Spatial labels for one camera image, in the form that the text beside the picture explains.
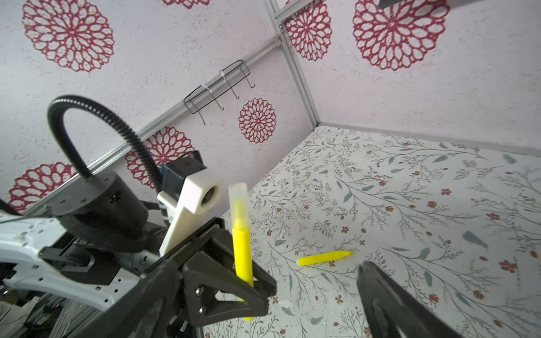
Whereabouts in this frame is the yellow highlighter pen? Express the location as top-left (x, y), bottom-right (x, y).
top-left (231, 198), bottom-right (255, 322)
top-left (297, 251), bottom-right (354, 267)

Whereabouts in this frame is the dark grey wall shelf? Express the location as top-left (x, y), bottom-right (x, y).
top-left (378, 0), bottom-right (483, 9)

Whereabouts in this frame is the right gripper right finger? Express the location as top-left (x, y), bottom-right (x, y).
top-left (357, 261), bottom-right (461, 338)

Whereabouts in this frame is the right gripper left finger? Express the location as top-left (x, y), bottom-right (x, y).
top-left (74, 261), bottom-right (179, 338)

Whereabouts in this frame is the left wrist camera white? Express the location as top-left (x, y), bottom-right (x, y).
top-left (158, 156), bottom-right (223, 257)

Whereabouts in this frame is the black wire wall rack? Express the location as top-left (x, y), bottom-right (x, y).
top-left (183, 59), bottom-right (256, 125)

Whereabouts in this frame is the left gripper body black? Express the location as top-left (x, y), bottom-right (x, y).
top-left (144, 218), bottom-right (225, 325)

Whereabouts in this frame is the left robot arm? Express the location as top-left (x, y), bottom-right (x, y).
top-left (1, 167), bottom-right (277, 337)

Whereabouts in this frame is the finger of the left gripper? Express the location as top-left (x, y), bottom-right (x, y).
top-left (211, 228), bottom-right (277, 296)
top-left (181, 252), bottom-right (269, 327)

